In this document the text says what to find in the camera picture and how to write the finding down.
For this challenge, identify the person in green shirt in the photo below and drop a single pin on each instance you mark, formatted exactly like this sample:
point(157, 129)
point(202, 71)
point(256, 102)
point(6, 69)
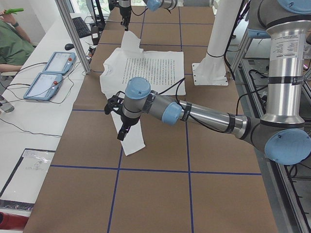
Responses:
point(15, 44)

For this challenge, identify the blue teach pendant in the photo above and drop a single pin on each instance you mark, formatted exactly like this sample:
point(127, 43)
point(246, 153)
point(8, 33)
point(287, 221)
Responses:
point(44, 87)
point(60, 62)

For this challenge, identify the upper blue teach pendant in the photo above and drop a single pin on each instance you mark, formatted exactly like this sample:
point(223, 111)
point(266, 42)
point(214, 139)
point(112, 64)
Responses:
point(60, 62)

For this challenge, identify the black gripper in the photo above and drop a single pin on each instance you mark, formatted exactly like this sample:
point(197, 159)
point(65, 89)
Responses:
point(128, 120)
point(125, 12)

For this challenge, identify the white central pedestal column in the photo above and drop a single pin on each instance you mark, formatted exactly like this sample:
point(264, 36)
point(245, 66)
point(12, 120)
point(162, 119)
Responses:
point(211, 70)

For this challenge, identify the black computer mouse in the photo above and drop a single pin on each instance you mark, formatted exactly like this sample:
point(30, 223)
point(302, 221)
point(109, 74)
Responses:
point(69, 46)

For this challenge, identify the white printed t-shirt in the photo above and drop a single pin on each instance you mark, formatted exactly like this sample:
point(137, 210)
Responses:
point(155, 70)

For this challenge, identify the black keyboard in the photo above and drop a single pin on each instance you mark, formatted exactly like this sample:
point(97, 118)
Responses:
point(81, 27)

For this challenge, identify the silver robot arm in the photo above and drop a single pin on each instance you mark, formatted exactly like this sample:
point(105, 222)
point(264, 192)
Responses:
point(125, 7)
point(279, 133)

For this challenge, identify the lower blue teach pendant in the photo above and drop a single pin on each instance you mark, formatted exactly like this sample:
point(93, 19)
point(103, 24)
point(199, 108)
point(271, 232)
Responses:
point(44, 87)

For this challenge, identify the clear plastic sheet document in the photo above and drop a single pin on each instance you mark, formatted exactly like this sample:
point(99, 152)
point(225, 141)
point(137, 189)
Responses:
point(24, 183)

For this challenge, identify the aluminium frame post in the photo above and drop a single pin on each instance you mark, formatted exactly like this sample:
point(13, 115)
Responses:
point(67, 20)

